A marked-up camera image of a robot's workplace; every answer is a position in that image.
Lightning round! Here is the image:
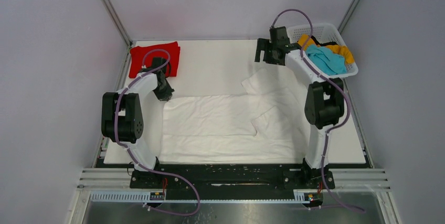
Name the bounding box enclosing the white t shirt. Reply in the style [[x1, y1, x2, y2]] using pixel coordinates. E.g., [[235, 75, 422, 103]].
[[159, 69, 309, 164]]

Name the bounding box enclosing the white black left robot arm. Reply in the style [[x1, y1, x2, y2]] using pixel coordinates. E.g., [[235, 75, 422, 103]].
[[101, 57, 174, 188]]

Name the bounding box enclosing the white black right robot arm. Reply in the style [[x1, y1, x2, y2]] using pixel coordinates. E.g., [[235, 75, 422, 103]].
[[255, 27, 344, 189]]

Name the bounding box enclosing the folded red t shirt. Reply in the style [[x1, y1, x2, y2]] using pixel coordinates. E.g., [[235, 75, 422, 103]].
[[128, 41, 181, 79]]

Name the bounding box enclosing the black garment in basket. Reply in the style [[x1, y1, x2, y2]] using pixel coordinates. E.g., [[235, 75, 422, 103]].
[[310, 35, 338, 48]]

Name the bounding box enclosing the turquoise t shirt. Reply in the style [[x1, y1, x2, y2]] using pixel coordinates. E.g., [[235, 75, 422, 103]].
[[305, 45, 347, 76]]

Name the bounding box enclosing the yellow t shirt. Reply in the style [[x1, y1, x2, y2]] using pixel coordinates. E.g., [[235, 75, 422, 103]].
[[297, 34, 355, 64]]

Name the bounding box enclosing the aluminium frame rail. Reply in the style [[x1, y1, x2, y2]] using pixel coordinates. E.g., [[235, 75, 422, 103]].
[[101, 0, 132, 47]]

